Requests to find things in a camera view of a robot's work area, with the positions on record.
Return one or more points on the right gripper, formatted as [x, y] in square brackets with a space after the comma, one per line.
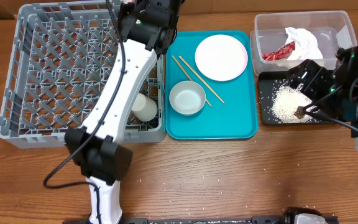
[305, 82]

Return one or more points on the brown food scrap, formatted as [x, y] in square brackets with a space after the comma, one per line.
[300, 112]

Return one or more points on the white napkin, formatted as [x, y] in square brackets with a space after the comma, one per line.
[306, 44]

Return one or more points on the red snack wrapper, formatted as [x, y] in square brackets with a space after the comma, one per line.
[282, 53]

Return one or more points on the white cup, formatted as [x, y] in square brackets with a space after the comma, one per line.
[144, 108]

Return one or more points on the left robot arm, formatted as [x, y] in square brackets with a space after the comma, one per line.
[145, 30]

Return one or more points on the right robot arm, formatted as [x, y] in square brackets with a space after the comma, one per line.
[345, 113]

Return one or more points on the black waste tray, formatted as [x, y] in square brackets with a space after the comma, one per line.
[268, 83]

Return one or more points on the grey dishwasher rack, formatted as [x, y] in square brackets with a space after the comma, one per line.
[62, 55]

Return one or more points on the white rice pile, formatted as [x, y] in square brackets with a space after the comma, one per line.
[285, 103]

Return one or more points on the clear plastic bin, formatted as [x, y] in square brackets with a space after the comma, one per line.
[326, 31]

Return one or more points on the teal plastic tray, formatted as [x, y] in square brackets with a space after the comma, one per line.
[236, 119]

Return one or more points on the large pink plate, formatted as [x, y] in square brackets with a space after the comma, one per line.
[221, 57]

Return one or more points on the wooden chopstick left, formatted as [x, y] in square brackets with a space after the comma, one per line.
[186, 74]

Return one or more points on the grey bowl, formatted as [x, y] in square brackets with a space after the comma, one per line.
[187, 97]

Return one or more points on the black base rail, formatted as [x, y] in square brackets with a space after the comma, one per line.
[254, 220]

